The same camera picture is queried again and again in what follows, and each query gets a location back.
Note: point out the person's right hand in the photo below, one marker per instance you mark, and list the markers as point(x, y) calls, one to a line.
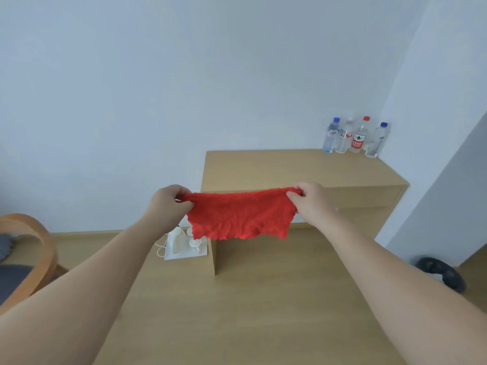
point(314, 205)

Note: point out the person's left hand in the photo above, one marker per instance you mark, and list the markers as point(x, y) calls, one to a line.
point(166, 208)

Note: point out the person's right thumb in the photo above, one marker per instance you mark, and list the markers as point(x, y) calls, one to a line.
point(300, 186)

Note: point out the person's left thumb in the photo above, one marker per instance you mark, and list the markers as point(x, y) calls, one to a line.
point(183, 190)

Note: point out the red towel cloth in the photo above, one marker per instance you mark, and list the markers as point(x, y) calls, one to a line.
point(239, 214)

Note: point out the person's right forearm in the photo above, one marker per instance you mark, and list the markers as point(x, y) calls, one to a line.
point(395, 292)

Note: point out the person's left forearm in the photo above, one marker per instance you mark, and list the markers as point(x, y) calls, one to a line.
point(72, 296)

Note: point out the wooden desk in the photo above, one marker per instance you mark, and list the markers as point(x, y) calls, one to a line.
point(304, 186)

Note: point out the white plug adapter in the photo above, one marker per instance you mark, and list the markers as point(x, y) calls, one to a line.
point(175, 241)
point(195, 245)

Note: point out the white power strip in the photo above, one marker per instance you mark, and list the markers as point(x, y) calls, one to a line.
point(186, 250)

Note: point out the white cap water bottle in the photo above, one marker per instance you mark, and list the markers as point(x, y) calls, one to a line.
point(344, 137)

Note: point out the red cap water bottle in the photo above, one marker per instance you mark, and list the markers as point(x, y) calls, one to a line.
point(360, 136)

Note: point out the clear blue cap water bottle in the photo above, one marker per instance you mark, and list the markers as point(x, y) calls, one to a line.
point(376, 142)

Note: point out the wooden armchair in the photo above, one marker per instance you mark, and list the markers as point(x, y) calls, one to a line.
point(36, 254)

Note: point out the black round robot vacuum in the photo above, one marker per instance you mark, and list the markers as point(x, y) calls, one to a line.
point(443, 271)

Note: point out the grey seat cushion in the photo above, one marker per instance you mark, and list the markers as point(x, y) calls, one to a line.
point(11, 277)

